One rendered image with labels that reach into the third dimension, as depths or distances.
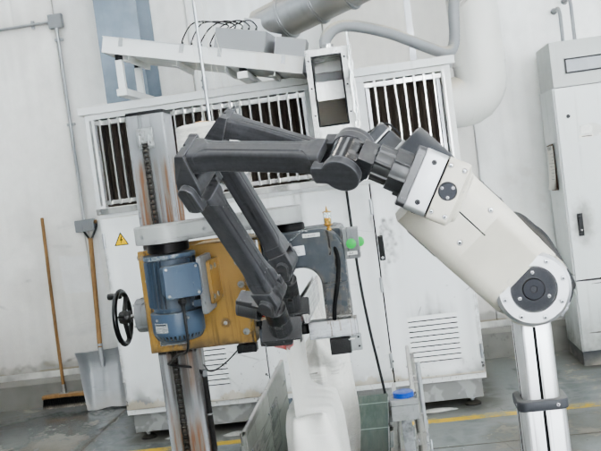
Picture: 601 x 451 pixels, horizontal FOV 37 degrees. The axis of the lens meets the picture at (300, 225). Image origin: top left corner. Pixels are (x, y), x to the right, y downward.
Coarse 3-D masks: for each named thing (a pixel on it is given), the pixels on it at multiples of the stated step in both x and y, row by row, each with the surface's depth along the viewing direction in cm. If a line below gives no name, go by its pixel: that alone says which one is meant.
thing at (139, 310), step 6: (138, 300) 280; (132, 306) 279; (138, 306) 278; (144, 306) 277; (138, 312) 277; (144, 312) 277; (138, 318) 277; (144, 318) 277; (138, 324) 277; (144, 324) 277; (138, 330) 279; (144, 330) 279
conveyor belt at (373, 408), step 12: (360, 396) 447; (372, 396) 444; (384, 396) 441; (360, 408) 425; (372, 408) 422; (384, 408) 419; (360, 420) 405; (372, 420) 403; (384, 420) 400; (360, 432) 386; (372, 432) 384; (384, 432) 381; (360, 444) 369; (372, 444) 367; (384, 444) 365
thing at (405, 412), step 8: (416, 392) 259; (392, 400) 255; (400, 400) 253; (408, 400) 253; (416, 400) 253; (392, 408) 254; (400, 408) 253; (408, 408) 253; (416, 408) 253; (392, 416) 254; (400, 416) 254; (408, 416) 253; (416, 416) 253
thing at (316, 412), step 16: (288, 352) 235; (304, 352) 279; (304, 368) 275; (304, 384) 269; (320, 384) 283; (304, 400) 254; (320, 400) 263; (336, 400) 277; (288, 416) 265; (304, 416) 259; (320, 416) 258; (336, 416) 264; (288, 432) 263; (304, 432) 257; (320, 432) 257; (336, 432) 259; (288, 448) 264; (304, 448) 257; (320, 448) 257; (336, 448) 257
